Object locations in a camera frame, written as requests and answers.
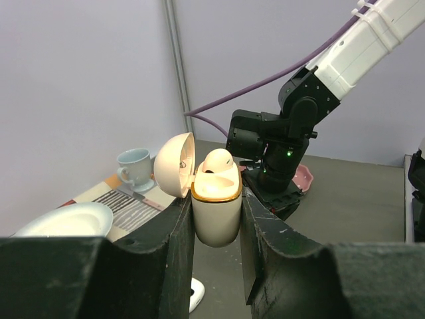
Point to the white plate with blue rim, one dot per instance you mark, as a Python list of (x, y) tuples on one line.
[(77, 220)]

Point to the multicoloured patchwork placemat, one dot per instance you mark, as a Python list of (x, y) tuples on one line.
[(129, 213)]

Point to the pink dotted plate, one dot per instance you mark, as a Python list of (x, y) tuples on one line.
[(303, 176)]

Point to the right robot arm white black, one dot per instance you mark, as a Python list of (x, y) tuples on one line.
[(319, 86)]

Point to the white glossy charging case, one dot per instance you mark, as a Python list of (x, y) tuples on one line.
[(197, 294)]

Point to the beige case with black oval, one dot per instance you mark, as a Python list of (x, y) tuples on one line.
[(216, 197)]

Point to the pink handled knife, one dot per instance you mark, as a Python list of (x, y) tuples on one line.
[(141, 198)]

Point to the aluminium frame post right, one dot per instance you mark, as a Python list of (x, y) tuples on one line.
[(171, 18)]

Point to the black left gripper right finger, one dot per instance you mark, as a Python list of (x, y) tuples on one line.
[(288, 275)]

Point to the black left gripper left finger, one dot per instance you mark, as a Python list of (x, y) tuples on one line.
[(146, 274)]

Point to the white earbud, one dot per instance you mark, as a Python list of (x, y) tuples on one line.
[(217, 161)]

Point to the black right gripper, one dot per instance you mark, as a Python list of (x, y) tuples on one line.
[(271, 157)]

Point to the light blue mug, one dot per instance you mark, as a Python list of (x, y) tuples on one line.
[(136, 169)]

